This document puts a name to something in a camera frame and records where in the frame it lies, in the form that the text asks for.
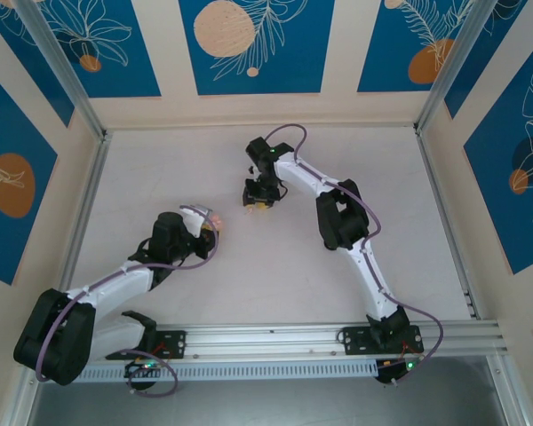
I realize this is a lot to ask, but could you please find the grey metal sheet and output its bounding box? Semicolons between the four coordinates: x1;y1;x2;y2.
24;357;514;426

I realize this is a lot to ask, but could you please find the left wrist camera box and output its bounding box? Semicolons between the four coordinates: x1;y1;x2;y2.
179;202;215;239

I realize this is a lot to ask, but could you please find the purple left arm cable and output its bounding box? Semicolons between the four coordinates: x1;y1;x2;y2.
35;203;223;397

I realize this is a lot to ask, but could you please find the aluminium side rail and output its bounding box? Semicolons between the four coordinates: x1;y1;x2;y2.
46;132;113;330
415;128;488;320

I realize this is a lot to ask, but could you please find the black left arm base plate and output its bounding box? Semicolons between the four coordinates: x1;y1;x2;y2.
105;330;187;360

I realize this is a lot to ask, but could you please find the aluminium mounting rail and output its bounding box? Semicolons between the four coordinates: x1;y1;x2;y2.
20;322;510;363

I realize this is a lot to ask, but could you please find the blue floral wall panel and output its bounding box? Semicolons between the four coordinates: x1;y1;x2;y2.
443;0;533;120
0;0;76;129
356;0;488;94
0;63;60;286
463;42;533;276
26;0;163;99
179;0;338;97

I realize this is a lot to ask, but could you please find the white slotted cable duct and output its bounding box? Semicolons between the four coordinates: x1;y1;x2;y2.
37;359;379;383

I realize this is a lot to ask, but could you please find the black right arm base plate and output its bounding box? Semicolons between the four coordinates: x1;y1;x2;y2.
339;327;426;356

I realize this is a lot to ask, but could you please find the aluminium frame post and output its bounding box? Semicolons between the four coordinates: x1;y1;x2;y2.
13;0;110;141
413;0;505;134

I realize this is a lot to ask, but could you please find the aluminium frame bar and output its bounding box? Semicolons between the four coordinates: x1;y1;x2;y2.
486;354;532;426
0;361;44;426

